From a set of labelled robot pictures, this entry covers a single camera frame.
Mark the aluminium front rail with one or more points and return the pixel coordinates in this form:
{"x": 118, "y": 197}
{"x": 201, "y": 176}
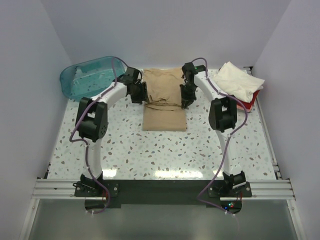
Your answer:
{"x": 169, "y": 189}

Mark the cream folded t shirt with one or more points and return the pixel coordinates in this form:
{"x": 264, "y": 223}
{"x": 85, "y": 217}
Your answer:
{"x": 235, "y": 81}

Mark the red folded t shirt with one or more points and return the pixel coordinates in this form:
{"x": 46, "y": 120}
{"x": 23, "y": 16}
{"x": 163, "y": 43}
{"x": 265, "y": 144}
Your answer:
{"x": 248, "y": 106}

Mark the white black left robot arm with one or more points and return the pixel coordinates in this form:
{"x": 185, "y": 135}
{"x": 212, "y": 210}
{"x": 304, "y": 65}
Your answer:
{"x": 92, "y": 124}

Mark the teal transparent plastic bin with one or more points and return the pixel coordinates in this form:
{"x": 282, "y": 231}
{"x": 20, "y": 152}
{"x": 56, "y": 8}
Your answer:
{"x": 88, "y": 79}

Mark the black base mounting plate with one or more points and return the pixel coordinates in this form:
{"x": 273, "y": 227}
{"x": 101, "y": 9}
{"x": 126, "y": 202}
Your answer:
{"x": 233, "y": 206}

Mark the beige t shirt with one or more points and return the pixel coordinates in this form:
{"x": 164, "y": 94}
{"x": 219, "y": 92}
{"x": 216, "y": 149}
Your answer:
{"x": 164, "y": 110}

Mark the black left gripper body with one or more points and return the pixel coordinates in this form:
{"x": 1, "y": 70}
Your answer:
{"x": 144, "y": 91}

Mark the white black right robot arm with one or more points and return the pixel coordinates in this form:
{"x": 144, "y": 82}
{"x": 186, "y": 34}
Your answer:
{"x": 222, "y": 119}

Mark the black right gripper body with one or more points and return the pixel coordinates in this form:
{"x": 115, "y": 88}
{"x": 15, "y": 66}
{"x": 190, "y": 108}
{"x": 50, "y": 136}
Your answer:
{"x": 187, "y": 94}

